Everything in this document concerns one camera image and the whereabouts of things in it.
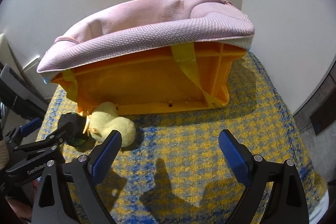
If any black knit covered ball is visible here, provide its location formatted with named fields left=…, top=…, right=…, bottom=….
left=58, top=113, right=88, bottom=147

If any small yellow plush duck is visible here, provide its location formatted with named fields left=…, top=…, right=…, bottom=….
left=84, top=102, right=136, bottom=147

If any person's left hand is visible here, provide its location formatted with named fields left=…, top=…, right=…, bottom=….
left=6, top=180, right=39, bottom=223

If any dark wooden cabinet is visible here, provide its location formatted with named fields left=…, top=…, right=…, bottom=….
left=294, top=63, right=335, bottom=135

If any orange plastic crate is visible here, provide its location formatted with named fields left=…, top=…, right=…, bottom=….
left=52, top=42, right=246, bottom=116

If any white bed sheet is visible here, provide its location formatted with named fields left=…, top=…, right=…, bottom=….
left=309, top=190, right=329, bottom=224

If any white wall radiator panel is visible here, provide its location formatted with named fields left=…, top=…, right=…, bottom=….
left=21, top=56, right=57, bottom=100

